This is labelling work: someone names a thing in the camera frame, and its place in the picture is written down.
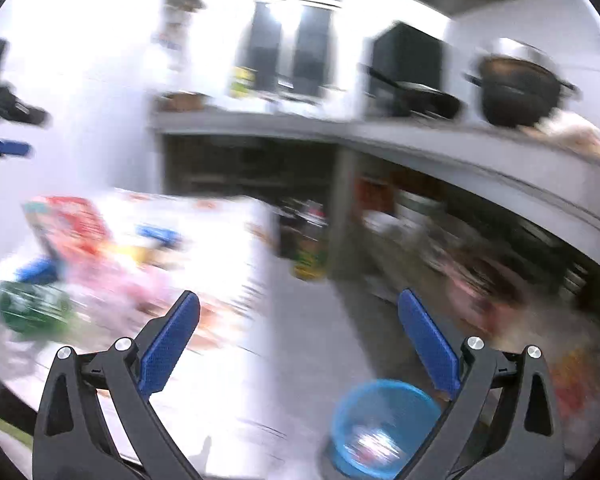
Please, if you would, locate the red cartoon snack bag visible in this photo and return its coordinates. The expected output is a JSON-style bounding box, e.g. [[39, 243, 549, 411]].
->
[[22, 196, 111, 262]]

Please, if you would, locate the green drink bottle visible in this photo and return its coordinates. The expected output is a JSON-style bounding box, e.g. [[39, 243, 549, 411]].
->
[[0, 282, 71, 337]]

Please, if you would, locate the blue snack wrapper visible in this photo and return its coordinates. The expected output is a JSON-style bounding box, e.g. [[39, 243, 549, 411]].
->
[[136, 226, 182, 249]]

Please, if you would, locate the blue white toothpaste box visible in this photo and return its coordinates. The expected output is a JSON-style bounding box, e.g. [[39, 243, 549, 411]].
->
[[16, 257, 59, 285]]

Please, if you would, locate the blue plastic trash basket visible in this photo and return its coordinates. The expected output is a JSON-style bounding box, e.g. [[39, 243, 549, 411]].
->
[[329, 379, 441, 479]]

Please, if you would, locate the grey kitchen counter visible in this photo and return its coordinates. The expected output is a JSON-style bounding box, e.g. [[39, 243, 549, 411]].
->
[[149, 110, 600, 265]]

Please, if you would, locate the pink plastic basin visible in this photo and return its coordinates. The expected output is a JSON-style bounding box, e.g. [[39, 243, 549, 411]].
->
[[444, 257, 527, 336]]

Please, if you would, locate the floral tablecloth table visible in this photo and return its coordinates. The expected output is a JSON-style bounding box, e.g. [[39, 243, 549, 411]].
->
[[0, 188, 285, 479]]

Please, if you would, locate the copper pot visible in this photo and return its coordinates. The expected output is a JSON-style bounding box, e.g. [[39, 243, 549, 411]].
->
[[156, 92, 208, 113]]

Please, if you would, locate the oil bottle on floor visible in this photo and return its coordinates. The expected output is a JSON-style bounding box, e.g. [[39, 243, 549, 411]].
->
[[279, 200, 328, 281]]

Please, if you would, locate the black pot with lid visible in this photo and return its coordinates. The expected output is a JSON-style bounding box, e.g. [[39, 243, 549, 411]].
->
[[464, 37, 581, 128]]

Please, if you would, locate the black wok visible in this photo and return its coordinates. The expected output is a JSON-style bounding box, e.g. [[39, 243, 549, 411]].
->
[[361, 65, 464, 120]]

